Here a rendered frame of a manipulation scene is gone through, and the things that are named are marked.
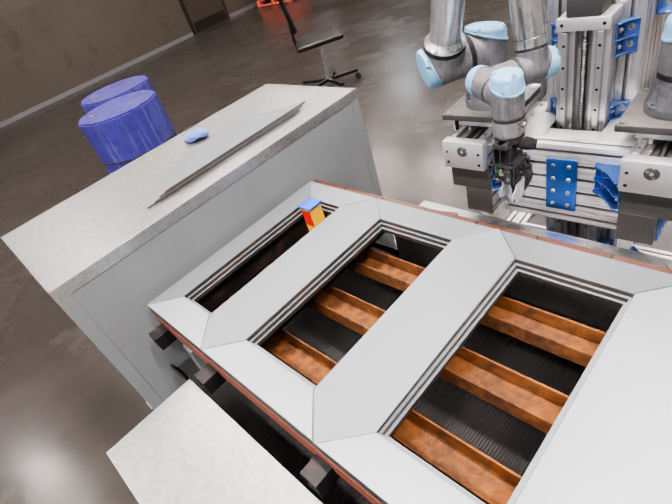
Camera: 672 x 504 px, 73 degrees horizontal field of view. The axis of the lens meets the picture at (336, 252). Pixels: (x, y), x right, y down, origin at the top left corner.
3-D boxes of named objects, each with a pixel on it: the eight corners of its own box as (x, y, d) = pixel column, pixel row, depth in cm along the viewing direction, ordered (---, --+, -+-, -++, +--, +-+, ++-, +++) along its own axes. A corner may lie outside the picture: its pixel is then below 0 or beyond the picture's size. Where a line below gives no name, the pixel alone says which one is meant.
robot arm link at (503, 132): (501, 109, 114) (533, 111, 108) (502, 126, 117) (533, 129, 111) (486, 123, 110) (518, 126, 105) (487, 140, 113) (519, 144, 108)
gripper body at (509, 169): (487, 183, 120) (484, 142, 112) (504, 166, 124) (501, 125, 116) (515, 188, 115) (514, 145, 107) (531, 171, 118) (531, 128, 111)
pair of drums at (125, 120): (182, 158, 475) (135, 70, 421) (235, 188, 386) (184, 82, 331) (113, 195, 448) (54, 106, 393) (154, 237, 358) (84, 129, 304)
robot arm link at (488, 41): (517, 67, 134) (516, 18, 126) (474, 82, 134) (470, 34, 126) (496, 58, 144) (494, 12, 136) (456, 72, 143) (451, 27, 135)
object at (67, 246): (57, 303, 127) (48, 293, 124) (8, 246, 166) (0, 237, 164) (358, 97, 186) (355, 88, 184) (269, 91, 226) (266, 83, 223)
